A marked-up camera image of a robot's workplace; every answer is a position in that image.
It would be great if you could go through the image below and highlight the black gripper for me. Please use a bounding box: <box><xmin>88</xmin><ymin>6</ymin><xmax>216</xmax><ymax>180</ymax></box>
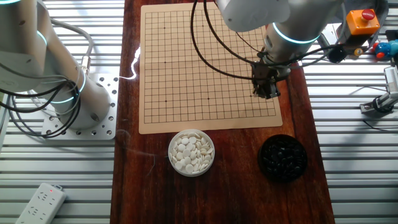
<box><xmin>251</xmin><ymin>60</ymin><xmax>282</xmax><ymax>100</ymax></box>

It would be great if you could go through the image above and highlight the beige Go board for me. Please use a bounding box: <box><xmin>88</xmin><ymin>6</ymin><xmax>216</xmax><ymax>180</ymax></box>
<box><xmin>138</xmin><ymin>2</ymin><xmax>283</xmax><ymax>135</ymax></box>

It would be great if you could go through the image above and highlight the heap of black Go stones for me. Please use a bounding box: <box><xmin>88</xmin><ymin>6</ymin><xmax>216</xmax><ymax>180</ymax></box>
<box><xmin>261</xmin><ymin>138</ymin><xmax>305</xmax><ymax>179</ymax></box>

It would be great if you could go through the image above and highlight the black round stone bowl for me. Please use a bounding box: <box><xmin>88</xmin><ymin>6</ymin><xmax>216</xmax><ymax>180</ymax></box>
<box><xmin>257</xmin><ymin>134</ymin><xmax>308</xmax><ymax>184</ymax></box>

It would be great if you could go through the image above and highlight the heap of white Go stones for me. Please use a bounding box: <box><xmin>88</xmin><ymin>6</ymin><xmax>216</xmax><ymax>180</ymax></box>
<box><xmin>171</xmin><ymin>132</ymin><xmax>215</xmax><ymax>174</ymax></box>

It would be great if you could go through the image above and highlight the orange emergency stop box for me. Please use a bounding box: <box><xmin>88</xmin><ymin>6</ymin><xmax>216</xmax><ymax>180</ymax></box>
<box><xmin>340</xmin><ymin>8</ymin><xmax>382</xmax><ymax>47</ymax></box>

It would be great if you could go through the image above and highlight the white round stone bowl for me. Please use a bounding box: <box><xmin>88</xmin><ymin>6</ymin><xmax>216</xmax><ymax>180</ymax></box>
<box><xmin>167</xmin><ymin>128</ymin><xmax>216</xmax><ymax>178</ymax></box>

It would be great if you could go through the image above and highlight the blue plastic toy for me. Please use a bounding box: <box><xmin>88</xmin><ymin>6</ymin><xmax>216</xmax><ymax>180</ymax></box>
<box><xmin>372</xmin><ymin>40</ymin><xmax>398</xmax><ymax>60</ymax></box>

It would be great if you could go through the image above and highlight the white power strip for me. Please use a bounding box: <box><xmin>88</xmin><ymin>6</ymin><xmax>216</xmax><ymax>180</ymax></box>
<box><xmin>14</xmin><ymin>182</ymin><xmax>68</xmax><ymax>224</ymax></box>

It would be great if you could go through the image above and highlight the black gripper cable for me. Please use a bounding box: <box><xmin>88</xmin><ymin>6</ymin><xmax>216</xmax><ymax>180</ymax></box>
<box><xmin>190</xmin><ymin>0</ymin><xmax>254</xmax><ymax>81</ymax></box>
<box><xmin>203</xmin><ymin>0</ymin><xmax>265</xmax><ymax>66</ymax></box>

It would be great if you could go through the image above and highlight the thin black table cable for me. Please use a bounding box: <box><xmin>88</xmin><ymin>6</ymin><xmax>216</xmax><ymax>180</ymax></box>
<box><xmin>362</xmin><ymin>119</ymin><xmax>398</xmax><ymax>131</ymax></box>

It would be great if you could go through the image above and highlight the silver camera on bracket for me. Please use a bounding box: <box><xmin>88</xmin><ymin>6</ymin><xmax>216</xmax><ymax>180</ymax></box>
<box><xmin>359</xmin><ymin>65</ymin><xmax>398</xmax><ymax>114</ymax></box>

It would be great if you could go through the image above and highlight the thick grey base cable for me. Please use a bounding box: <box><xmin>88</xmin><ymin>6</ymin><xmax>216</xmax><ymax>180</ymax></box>
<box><xmin>49</xmin><ymin>18</ymin><xmax>95</xmax><ymax>75</ymax></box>

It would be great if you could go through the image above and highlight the black base cable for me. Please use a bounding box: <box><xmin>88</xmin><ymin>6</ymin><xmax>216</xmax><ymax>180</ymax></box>
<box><xmin>0</xmin><ymin>80</ymin><xmax>82</xmax><ymax>139</ymax></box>
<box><xmin>0</xmin><ymin>81</ymin><xmax>74</xmax><ymax>114</ymax></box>

